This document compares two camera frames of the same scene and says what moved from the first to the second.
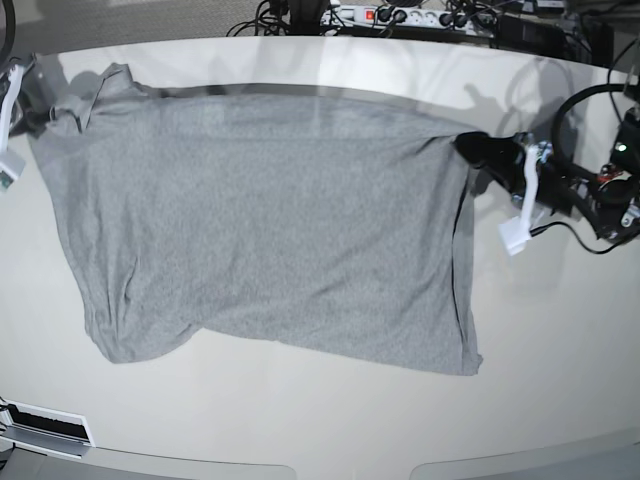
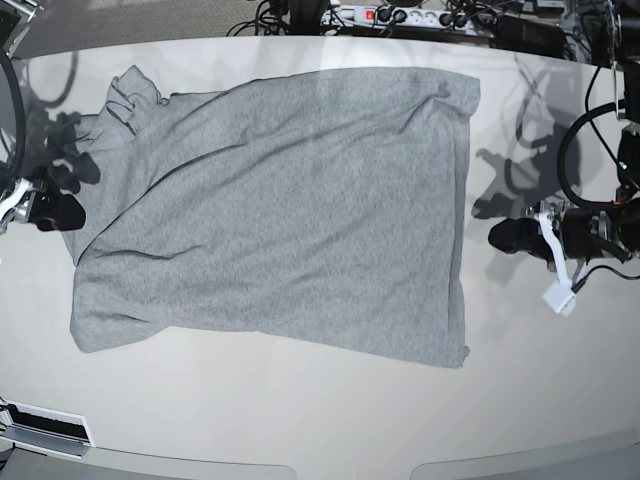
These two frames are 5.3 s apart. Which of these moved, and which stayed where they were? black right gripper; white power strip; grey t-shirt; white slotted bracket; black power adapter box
Moved: black right gripper; grey t-shirt
Stayed: white slotted bracket; white power strip; black power adapter box
